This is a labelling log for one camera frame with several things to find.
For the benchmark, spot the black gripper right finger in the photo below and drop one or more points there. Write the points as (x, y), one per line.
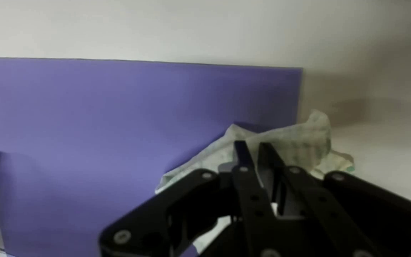
(358, 214)

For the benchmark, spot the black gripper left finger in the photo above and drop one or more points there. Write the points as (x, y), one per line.
(178, 208)

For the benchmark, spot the purple paper sheet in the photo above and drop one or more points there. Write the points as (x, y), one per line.
(96, 133)

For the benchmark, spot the white green patterned cloth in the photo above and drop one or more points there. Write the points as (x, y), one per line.
(300, 137)

